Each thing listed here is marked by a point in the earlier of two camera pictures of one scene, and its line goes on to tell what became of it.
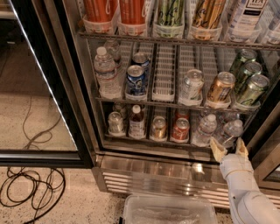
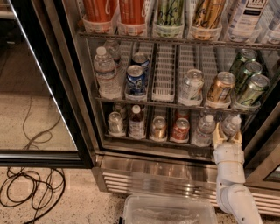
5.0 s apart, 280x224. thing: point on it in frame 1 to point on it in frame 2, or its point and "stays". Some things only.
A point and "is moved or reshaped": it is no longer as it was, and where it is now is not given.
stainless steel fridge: (155, 81) stays
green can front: (255, 87) stays
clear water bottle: (231, 130) is moved or reshaped
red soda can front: (181, 130) stays
